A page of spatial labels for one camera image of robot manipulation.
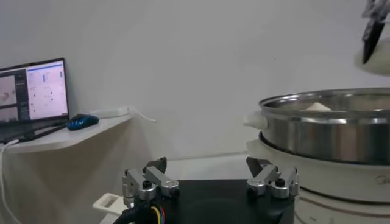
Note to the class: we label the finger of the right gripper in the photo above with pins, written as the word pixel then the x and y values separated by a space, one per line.
pixel 372 36

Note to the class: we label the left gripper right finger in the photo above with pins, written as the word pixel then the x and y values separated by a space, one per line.
pixel 265 178

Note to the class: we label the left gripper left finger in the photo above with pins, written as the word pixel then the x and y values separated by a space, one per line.
pixel 158 179

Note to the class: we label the white steamed baozi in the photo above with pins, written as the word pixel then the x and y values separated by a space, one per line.
pixel 317 107
pixel 381 64

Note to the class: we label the perforated steel steamer basket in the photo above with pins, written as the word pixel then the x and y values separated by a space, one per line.
pixel 335 140

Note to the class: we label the white thin strip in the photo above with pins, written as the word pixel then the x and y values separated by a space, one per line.
pixel 143 115

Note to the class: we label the blue computer mouse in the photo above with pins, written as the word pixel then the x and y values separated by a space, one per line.
pixel 82 121

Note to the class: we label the white side table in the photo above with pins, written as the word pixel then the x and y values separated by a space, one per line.
pixel 61 138

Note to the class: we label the black laptop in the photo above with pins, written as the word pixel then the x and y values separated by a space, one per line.
pixel 45 91

